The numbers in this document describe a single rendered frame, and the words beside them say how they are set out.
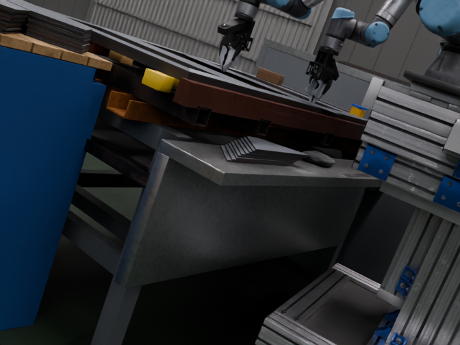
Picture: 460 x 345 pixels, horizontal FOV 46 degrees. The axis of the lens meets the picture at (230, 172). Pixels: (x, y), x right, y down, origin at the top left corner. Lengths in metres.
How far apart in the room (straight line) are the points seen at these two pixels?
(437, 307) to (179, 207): 0.90
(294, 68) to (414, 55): 1.90
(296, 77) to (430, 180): 1.52
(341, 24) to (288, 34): 2.93
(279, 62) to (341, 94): 0.42
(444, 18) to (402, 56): 3.29
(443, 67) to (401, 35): 3.21
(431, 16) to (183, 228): 0.83
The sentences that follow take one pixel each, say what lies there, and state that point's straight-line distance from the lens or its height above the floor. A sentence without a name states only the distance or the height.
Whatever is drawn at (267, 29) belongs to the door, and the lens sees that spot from 5.09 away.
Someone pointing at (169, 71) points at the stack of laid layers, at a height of 0.82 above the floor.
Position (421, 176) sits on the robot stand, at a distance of 1.65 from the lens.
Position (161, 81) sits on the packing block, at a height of 0.80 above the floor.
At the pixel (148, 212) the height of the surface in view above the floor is 0.51.
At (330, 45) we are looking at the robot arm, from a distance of 2.09.
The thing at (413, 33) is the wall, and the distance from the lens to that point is 4.80.
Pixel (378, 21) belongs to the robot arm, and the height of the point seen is 1.19.
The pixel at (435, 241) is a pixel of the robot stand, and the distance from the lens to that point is 1.81.
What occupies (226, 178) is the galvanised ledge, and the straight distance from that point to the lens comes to 1.18.
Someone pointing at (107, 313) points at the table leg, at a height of 0.13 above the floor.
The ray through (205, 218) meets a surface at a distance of 1.49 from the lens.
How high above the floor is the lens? 0.93
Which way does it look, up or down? 12 degrees down
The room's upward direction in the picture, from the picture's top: 20 degrees clockwise
